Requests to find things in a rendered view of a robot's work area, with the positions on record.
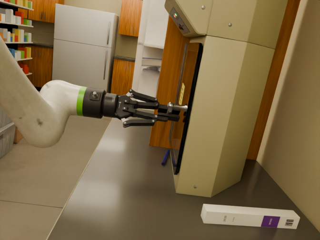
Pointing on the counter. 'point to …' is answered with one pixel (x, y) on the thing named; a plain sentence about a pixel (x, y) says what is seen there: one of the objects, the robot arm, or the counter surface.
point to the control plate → (178, 21)
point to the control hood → (192, 15)
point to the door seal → (190, 107)
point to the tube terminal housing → (228, 93)
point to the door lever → (174, 107)
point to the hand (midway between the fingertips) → (168, 114)
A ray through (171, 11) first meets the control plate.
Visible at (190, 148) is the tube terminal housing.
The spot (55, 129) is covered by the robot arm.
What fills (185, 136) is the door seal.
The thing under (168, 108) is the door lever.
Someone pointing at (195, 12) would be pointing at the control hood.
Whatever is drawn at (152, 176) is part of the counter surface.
